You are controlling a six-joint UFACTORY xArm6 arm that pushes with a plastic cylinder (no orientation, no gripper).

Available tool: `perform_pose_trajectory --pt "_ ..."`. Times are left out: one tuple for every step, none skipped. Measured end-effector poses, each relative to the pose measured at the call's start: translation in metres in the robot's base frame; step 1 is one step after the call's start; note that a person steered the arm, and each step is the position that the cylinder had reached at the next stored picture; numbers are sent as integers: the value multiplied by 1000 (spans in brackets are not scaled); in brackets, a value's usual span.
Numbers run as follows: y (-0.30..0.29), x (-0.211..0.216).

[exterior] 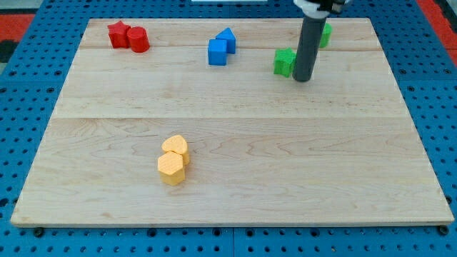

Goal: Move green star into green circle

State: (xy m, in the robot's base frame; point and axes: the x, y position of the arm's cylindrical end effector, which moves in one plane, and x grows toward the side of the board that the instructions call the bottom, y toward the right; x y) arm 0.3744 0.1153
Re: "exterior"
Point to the green star block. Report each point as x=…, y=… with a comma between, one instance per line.
x=284, y=61

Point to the red star block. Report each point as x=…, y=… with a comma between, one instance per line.
x=118, y=35

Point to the yellow heart block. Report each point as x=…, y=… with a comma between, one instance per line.
x=179, y=145

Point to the light wooden board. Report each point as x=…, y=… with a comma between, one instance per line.
x=265, y=150

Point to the yellow hexagon block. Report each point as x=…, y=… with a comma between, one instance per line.
x=171, y=168

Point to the blue cube block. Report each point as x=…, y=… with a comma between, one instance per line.
x=217, y=52

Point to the blue triangle block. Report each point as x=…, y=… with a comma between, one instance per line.
x=230, y=38

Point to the red cylinder block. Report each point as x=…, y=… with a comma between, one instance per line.
x=138, y=39

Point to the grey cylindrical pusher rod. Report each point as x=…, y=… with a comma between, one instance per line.
x=307, y=49

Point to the green cylinder block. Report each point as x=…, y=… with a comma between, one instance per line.
x=326, y=35

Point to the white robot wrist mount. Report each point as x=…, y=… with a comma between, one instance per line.
x=319, y=9

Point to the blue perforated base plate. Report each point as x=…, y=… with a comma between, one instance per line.
x=35, y=73

